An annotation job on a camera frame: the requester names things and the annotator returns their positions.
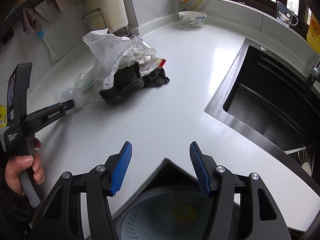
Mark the grey perforated trash basket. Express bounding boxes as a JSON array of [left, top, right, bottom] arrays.
[[113, 187, 241, 240]]

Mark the steel cutting board rack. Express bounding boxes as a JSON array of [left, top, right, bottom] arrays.
[[82, 8, 131, 37]]

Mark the yellow oil jug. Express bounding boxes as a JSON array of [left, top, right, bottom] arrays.
[[306, 14, 320, 54]]

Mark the white patterned ceramic bowl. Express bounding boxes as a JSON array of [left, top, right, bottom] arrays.
[[178, 11, 207, 28]]

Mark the clear glass mug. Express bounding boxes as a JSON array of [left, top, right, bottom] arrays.
[[276, 1, 298, 27]]

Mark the purple hanging rag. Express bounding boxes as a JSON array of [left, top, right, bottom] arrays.
[[22, 8, 42, 35]]

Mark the white bottle brush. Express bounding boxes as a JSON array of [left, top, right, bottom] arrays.
[[37, 29, 59, 62]]

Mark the yellow plastic lid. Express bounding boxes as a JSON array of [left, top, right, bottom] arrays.
[[175, 206, 197, 223]]

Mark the person's left hand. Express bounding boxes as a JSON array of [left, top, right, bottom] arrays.
[[4, 137, 46, 196]]

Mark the red white snack wrapper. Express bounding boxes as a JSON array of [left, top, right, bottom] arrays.
[[156, 57, 166, 68]]

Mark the yellow green detergent pouch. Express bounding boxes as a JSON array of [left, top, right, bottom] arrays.
[[0, 105, 7, 128]]

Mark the black kitchen sink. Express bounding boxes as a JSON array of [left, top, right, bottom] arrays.
[[205, 39, 319, 192]]

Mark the dark grey cloth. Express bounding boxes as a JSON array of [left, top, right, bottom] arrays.
[[99, 63, 170, 105]]

